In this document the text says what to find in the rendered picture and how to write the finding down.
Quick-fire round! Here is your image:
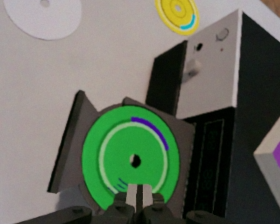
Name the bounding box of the white disc with centre hole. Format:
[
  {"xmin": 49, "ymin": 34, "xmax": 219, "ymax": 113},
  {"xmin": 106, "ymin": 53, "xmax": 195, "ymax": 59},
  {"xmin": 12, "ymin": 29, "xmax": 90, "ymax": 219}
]
[{"xmin": 4, "ymin": 0, "xmax": 82, "ymax": 40}]

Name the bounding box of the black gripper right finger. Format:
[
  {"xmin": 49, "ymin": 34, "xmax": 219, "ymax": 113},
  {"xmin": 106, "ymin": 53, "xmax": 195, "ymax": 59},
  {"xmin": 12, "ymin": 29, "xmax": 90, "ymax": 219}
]
[{"xmin": 139, "ymin": 184, "xmax": 237, "ymax": 224}]

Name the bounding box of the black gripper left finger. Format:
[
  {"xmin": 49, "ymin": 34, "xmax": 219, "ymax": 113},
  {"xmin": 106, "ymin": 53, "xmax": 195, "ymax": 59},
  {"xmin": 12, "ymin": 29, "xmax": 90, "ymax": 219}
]
[{"xmin": 14, "ymin": 184, "xmax": 140, "ymax": 224}]

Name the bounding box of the green-labelled cd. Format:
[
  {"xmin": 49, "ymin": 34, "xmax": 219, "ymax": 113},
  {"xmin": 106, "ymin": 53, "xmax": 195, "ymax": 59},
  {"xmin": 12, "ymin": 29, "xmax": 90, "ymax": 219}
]
[{"xmin": 82, "ymin": 106, "xmax": 179, "ymax": 211}]

